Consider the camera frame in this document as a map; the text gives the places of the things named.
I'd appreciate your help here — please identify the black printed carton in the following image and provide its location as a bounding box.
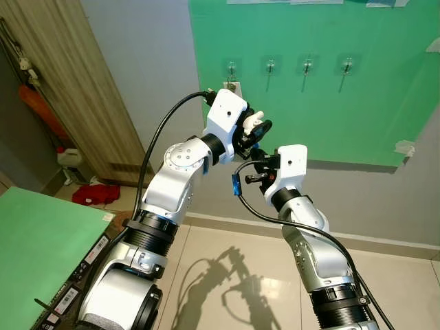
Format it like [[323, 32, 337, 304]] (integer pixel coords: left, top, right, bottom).
[[31, 234, 116, 330]]

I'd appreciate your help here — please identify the green wall board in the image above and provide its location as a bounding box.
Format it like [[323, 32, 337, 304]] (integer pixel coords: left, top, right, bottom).
[[188, 0, 440, 168]]

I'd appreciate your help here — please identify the wooden door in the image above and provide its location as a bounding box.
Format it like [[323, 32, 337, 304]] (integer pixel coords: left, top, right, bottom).
[[0, 0, 155, 186]]

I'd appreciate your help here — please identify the green table board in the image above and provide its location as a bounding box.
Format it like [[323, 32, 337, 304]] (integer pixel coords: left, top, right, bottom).
[[0, 186, 114, 330]]

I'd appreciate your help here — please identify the orange mop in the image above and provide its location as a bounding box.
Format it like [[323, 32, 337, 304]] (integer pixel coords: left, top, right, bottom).
[[17, 82, 69, 142]]

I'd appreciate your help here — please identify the white plastic jug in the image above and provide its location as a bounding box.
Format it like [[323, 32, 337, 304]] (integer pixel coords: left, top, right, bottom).
[[56, 146, 83, 185]]

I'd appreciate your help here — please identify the long white tape strip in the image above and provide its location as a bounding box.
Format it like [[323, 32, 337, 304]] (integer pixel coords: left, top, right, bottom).
[[227, 0, 344, 6]]

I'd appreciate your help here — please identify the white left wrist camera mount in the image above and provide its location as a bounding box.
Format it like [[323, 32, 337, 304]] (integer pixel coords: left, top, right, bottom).
[[203, 88, 248, 145]]

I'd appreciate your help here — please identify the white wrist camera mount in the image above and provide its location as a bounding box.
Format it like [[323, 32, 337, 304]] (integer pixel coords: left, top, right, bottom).
[[203, 88, 248, 145], [263, 144, 309, 200]]

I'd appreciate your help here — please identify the white key tag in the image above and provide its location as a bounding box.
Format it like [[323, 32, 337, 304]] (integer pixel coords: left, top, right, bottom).
[[223, 80, 242, 98]]

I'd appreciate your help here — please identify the red cloth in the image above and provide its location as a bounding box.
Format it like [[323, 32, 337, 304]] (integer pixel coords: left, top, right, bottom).
[[71, 182, 121, 206]]

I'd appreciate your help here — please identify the clear adhesive wall hook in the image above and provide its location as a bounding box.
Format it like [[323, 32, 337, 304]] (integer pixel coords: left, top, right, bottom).
[[338, 56, 358, 78], [298, 56, 318, 78], [262, 57, 281, 78], [223, 58, 243, 78]]

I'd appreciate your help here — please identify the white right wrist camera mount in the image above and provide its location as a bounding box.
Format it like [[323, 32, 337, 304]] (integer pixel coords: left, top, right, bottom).
[[263, 144, 309, 200]]

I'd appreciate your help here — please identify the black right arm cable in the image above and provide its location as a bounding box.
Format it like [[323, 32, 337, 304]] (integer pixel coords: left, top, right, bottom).
[[231, 159, 396, 330]]

